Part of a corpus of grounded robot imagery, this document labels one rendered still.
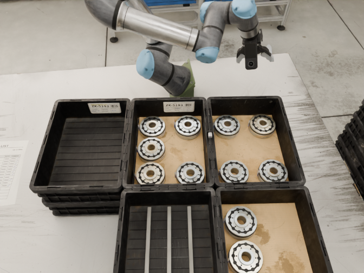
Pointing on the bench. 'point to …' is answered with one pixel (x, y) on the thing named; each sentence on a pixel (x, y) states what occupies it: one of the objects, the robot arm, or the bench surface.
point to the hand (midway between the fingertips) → (255, 63)
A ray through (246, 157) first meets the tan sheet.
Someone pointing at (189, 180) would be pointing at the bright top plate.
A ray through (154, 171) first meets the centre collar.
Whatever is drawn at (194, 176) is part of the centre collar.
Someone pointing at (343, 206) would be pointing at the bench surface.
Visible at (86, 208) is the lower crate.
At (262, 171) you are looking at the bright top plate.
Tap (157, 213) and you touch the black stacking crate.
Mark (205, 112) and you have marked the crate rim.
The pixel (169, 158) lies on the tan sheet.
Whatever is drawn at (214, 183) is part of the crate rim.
